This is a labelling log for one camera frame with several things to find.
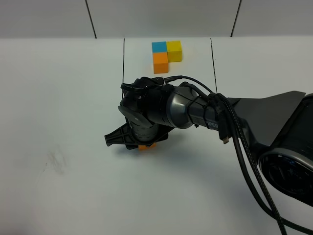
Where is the black right camera cable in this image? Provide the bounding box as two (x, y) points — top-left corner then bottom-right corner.
(121, 75), (313, 235)

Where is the white template paper sheet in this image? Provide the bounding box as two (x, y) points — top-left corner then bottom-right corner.
(123, 37), (217, 92)

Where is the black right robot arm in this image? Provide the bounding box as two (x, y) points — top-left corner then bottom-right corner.
(105, 77), (313, 205)

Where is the orange template block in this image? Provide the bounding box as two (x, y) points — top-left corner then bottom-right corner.
(153, 52), (169, 74)

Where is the yellow template block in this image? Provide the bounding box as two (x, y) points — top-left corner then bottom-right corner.
(167, 41), (182, 63)

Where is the blue template block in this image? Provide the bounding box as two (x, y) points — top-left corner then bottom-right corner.
(152, 41), (167, 53)

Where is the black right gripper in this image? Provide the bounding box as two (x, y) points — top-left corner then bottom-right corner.
(104, 116), (170, 150)

